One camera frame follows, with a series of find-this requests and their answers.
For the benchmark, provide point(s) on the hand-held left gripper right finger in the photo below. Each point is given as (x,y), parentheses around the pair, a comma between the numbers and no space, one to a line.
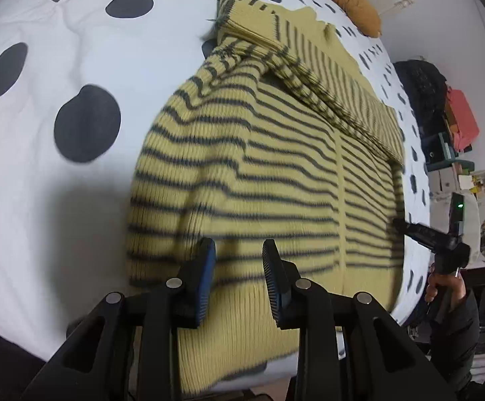
(272,284)

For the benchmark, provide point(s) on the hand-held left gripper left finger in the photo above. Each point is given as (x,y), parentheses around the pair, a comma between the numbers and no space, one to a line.
(207,275)

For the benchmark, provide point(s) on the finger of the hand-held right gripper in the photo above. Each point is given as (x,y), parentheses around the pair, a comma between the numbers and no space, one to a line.
(424,234)

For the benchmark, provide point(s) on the yellow striped knit sweater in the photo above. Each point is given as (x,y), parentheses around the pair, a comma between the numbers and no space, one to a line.
(246,154)

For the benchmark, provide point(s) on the person's right forearm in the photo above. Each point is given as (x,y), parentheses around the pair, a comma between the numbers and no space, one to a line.
(455,342)

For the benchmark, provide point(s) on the person's right hand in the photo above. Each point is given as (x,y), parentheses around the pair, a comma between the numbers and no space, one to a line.
(431,290)

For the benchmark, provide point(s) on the white cardboard box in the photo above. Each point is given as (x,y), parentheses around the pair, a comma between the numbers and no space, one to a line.
(445,181)

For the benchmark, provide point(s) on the red box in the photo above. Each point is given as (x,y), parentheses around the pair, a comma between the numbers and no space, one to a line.
(461,117)

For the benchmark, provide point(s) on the black bag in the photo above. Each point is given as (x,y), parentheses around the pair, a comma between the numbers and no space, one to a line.
(420,92)

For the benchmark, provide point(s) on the white polka dot bedsheet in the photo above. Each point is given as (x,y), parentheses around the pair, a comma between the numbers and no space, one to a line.
(38,196)

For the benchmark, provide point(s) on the orange pillow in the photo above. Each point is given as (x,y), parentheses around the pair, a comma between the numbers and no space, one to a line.
(351,0)

